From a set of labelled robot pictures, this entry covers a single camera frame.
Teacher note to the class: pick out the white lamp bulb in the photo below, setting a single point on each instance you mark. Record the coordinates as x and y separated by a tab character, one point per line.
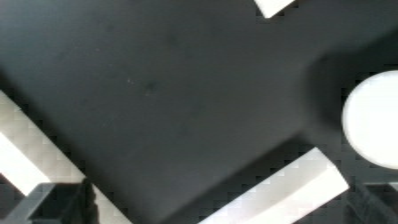
369	119

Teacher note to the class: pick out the white marker sheet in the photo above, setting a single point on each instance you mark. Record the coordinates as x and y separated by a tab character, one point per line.
270	6

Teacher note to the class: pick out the white left fence piece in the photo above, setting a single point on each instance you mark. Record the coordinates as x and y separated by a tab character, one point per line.
32	162

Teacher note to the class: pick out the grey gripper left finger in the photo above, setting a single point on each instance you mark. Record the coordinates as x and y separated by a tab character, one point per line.
56	204

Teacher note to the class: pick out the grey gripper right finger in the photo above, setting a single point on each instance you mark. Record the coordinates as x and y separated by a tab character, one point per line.
373	204

